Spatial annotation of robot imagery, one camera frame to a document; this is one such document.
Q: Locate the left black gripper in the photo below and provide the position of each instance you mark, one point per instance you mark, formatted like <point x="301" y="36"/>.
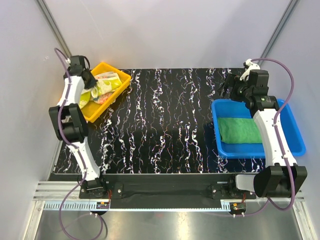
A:
<point x="93" y="82"/>

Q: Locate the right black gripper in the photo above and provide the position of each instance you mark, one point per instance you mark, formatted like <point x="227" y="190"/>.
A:
<point x="230" y="81"/>

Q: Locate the yellow patterned towel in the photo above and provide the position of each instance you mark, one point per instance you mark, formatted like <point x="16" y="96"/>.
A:
<point x="100" y="93"/>

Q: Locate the green microfibre towel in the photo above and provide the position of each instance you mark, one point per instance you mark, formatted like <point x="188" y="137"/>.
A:
<point x="238" y="131"/>

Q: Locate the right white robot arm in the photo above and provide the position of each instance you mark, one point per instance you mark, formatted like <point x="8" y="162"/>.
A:
<point x="282" y="176"/>

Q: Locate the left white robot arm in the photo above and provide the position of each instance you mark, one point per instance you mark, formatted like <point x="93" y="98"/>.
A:
<point x="71" y="127"/>

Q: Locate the white red printed towel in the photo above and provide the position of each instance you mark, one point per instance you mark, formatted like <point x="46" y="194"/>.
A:
<point x="110" y="75"/>

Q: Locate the yellow plastic tray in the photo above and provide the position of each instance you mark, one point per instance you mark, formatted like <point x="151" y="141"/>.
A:
<point x="74" y="86"/>

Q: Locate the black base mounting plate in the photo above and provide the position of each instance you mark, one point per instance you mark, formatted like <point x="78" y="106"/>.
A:
<point x="165" y="191"/>

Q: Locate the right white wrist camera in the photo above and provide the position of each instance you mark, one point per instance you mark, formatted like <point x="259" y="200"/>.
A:
<point x="248" y="65"/>

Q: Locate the aluminium frame rail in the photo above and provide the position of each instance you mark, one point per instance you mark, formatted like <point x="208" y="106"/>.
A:
<point x="59" y="195"/>

